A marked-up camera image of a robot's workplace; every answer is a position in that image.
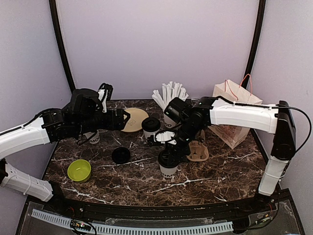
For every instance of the beige bear plate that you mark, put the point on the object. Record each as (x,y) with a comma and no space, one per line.
(134,123)

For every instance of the paper wrapped straw far right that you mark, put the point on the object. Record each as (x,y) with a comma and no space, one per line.
(159,100)

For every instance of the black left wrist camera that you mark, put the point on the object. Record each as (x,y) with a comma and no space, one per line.
(85,102)

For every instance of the black corner frame post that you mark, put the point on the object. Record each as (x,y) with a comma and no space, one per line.
(256,36)

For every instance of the white paper coffee cup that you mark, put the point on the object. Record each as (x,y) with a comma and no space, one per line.
(149,136)

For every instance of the black coffee cup lid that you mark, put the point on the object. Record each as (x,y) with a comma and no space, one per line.
(151,124)

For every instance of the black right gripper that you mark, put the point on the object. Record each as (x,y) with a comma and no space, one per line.
(185,150)

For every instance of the white perforated cable rail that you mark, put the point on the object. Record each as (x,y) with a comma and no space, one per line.
(131,227)

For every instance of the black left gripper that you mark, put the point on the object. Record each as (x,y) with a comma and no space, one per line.
(120,124)

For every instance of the green plastic bowl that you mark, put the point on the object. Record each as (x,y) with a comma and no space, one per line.
(79,171)

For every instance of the black left frame post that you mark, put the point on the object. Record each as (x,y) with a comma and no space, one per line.
(60,44)

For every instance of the white paper cups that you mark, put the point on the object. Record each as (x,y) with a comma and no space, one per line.
(93,137)

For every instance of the white paper straw cup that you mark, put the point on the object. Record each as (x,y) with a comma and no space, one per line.
(168,122)

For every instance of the brown pulp cup carrier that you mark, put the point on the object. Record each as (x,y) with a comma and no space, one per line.
(198,151)

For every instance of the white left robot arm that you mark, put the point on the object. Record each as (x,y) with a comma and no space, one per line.
(48,127)

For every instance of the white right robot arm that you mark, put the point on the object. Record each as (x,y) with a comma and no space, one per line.
(275,119)

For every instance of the cream bear paper bag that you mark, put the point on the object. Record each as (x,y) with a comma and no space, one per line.
(234,135)

